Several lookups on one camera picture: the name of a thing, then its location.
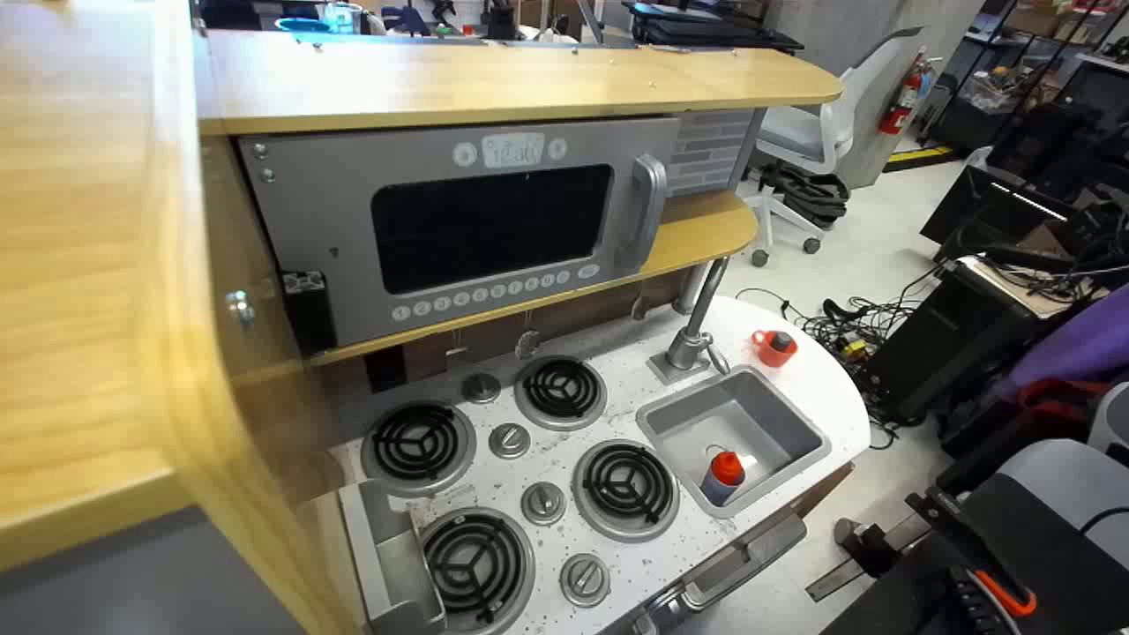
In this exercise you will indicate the orange cup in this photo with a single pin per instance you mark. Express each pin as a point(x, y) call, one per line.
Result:
point(775, 355)

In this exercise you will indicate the small gray object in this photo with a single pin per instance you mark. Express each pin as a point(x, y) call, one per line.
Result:
point(777, 341)

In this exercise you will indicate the small red object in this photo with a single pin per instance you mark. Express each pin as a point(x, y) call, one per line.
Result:
point(720, 474)

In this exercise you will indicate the black coil burner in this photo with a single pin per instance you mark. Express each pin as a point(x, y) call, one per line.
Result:
point(627, 483)
point(473, 564)
point(417, 442)
point(557, 389)

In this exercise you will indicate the gray stove knob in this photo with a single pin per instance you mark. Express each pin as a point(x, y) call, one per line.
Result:
point(482, 387)
point(542, 502)
point(509, 438)
point(583, 578)

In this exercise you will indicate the gray toy faucet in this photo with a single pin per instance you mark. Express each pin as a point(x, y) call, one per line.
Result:
point(694, 335)

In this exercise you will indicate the gray toy sink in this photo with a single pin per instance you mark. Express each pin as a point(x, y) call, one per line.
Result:
point(729, 425)

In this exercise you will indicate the gray toy microwave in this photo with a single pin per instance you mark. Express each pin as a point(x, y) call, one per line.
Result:
point(329, 223)

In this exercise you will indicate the long wooden shelf board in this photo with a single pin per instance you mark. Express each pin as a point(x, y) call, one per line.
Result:
point(472, 81)

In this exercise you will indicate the black metal hinge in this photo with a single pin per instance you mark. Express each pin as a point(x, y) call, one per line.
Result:
point(308, 311)

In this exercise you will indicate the gray plastic side bin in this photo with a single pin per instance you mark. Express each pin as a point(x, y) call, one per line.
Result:
point(382, 564)

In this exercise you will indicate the white office chair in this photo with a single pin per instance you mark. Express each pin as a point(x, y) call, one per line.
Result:
point(824, 127)

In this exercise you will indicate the silver bolt head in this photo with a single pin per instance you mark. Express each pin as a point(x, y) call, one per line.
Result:
point(240, 308)

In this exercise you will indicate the black equipment case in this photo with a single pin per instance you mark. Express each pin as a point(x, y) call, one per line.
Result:
point(941, 341)

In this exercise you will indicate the red fire extinguisher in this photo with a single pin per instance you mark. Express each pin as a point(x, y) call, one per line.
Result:
point(900, 106)

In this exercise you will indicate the black monitor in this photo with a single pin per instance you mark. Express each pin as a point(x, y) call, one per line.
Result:
point(1000, 197)

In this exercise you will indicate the wooden side panel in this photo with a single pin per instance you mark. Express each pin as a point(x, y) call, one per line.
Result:
point(82, 293)

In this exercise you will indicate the purple cloth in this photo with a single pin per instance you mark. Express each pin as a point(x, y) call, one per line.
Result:
point(1076, 346)

